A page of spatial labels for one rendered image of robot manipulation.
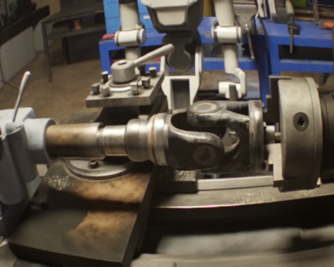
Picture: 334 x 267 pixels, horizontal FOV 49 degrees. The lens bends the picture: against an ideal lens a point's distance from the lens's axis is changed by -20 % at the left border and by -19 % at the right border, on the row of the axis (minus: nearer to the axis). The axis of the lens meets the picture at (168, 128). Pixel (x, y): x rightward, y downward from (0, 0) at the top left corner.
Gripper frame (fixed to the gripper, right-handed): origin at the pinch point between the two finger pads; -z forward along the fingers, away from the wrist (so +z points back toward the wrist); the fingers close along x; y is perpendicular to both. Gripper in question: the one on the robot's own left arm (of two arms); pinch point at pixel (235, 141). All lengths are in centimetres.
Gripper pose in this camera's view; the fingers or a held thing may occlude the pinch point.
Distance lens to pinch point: 196.5
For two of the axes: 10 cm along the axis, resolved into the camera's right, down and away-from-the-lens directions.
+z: -0.7, -9.6, -2.7
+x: -2.4, 2.8, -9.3
